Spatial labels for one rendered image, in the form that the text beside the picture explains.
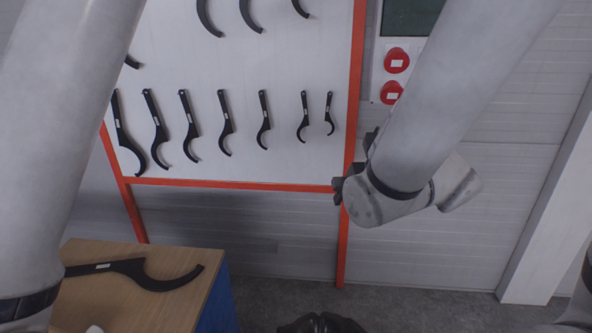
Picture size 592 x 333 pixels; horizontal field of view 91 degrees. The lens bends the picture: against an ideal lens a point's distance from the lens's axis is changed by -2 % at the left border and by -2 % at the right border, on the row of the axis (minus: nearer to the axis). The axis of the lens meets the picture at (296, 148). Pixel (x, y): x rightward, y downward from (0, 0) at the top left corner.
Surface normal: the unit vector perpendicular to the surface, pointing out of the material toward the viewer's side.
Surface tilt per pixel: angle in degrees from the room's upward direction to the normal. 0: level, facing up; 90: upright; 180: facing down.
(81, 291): 0
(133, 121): 90
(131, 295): 0
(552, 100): 90
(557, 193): 90
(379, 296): 0
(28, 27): 52
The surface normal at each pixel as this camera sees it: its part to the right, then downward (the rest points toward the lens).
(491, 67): -0.07, 0.72
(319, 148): -0.11, 0.46
